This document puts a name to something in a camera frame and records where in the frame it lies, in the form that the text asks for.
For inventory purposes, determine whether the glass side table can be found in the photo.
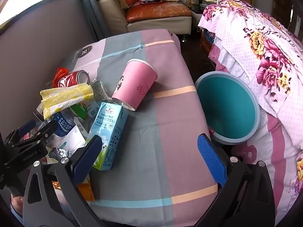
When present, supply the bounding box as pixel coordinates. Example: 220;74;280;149
193;0;218;8

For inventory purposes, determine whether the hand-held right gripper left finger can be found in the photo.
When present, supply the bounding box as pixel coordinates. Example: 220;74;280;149
22;135;107;227

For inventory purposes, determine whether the crumpled silver foil wrapper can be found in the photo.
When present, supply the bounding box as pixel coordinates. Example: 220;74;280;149
90;79;113;102

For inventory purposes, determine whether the plastic bottle with blue label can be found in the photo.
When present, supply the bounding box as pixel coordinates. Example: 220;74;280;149
42;112;87;152

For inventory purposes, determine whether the wooden bed frame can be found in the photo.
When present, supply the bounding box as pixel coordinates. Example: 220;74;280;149
201;28;213;52

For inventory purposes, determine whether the yellow white patterned packet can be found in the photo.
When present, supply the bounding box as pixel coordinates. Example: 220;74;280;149
40;83;94;120

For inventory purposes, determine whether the dark wooden cabinet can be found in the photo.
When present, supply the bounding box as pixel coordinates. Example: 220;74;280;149
272;0;303;40

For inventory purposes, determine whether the blue milk carton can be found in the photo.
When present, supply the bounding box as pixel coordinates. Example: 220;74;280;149
85;102;129;171

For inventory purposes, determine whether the flat silver foil packet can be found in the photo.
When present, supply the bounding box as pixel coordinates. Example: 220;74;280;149
47;147;74;165

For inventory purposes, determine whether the striped pastel sheet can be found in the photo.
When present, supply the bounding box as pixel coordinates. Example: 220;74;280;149
47;28;218;227

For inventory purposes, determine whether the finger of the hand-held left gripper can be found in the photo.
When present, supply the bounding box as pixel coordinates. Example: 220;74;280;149
14;120;58;152
5;119;37;145

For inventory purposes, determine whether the teal trash bin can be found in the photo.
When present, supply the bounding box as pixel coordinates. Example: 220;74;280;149
194;71;262;145

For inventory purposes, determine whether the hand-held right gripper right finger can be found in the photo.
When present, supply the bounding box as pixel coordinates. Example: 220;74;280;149
189;134;277;227

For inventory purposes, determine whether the person's left hand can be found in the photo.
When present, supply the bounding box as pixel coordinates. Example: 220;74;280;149
11;196;24;218

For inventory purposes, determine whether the pink striped bed sheet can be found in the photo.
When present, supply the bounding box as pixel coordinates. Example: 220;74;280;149
208;35;303;226

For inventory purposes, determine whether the cream leather sofa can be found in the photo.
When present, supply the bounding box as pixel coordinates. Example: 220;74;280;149
92;0;192;37

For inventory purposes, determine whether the grey partition panel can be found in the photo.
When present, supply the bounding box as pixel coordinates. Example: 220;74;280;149
0;0;97;135

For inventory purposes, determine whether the floral pink blanket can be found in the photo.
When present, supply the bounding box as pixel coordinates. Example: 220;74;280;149
198;0;303;152

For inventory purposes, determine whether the green white packet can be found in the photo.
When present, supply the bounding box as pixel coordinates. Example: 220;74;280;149
70;99;102;120

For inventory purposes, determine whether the orange seat cushion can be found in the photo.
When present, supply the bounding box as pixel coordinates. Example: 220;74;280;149
125;1;193;23

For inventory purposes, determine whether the pink paper cup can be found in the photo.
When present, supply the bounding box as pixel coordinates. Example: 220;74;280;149
111;59;158;111

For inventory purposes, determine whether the red snack packet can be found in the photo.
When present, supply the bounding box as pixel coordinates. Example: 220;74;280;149
52;67;70;83

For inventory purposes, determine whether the orange yellow snack packet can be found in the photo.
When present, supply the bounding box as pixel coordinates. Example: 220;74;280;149
52;177;95;202

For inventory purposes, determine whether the red soda can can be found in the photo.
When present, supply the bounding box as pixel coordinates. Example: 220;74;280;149
52;70;90;88

